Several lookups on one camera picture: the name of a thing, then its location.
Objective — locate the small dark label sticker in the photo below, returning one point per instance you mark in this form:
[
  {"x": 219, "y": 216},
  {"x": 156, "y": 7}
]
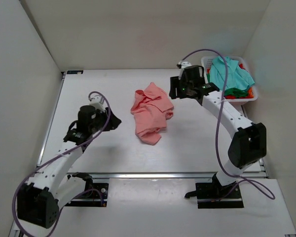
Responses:
[{"x": 74, "y": 72}]

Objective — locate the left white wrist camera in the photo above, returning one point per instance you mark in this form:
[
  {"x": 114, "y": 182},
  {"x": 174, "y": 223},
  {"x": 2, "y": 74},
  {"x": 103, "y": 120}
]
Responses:
[{"x": 97, "y": 102}]

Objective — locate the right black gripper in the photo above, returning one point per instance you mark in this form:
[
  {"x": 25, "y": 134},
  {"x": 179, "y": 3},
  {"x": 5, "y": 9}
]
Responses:
[{"x": 174, "y": 83}]

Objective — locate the salmon pink t shirt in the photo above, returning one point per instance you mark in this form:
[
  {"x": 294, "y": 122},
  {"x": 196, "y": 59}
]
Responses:
[{"x": 151, "y": 110}]

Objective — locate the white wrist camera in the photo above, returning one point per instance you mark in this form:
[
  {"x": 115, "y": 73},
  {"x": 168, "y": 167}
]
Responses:
[
  {"x": 183, "y": 64},
  {"x": 97, "y": 102}
]

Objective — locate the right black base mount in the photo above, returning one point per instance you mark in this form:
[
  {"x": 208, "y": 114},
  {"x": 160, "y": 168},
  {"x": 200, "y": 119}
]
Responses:
[{"x": 215, "y": 196}]

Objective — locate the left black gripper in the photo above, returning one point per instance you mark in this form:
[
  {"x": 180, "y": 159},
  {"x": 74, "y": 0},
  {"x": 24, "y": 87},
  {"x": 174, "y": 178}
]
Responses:
[{"x": 113, "y": 121}]

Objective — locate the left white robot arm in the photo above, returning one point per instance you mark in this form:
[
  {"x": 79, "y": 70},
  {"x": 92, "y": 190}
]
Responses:
[{"x": 41, "y": 198}]

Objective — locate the aluminium rail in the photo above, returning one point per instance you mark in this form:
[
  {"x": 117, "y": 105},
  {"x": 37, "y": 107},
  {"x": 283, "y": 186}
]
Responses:
[{"x": 151, "y": 175}]

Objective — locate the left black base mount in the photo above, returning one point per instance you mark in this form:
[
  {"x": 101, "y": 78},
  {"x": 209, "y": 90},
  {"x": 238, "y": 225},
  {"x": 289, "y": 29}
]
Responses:
[{"x": 95, "y": 194}]

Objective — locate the green t shirt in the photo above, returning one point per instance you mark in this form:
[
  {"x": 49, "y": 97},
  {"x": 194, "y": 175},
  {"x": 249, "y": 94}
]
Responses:
[{"x": 235, "y": 93}]

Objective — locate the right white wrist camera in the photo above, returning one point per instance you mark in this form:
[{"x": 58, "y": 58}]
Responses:
[{"x": 183, "y": 64}]

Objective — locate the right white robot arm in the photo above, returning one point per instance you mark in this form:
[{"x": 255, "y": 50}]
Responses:
[{"x": 248, "y": 139}]

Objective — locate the teal t shirt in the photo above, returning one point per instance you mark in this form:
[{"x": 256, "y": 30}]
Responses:
[{"x": 237, "y": 78}]

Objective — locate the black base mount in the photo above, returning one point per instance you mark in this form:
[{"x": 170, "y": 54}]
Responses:
[
  {"x": 215, "y": 196},
  {"x": 95, "y": 194}
]

